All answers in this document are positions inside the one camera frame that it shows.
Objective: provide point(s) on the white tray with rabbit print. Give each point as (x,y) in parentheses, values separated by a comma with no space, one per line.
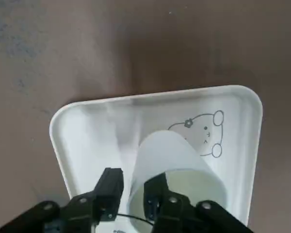
(99,126)

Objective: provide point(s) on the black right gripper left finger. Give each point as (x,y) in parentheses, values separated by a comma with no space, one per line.
(109,187)

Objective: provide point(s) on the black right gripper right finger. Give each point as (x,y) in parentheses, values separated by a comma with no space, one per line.
(155,194)

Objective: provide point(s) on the small white cup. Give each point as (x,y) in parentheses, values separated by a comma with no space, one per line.
(165,150)

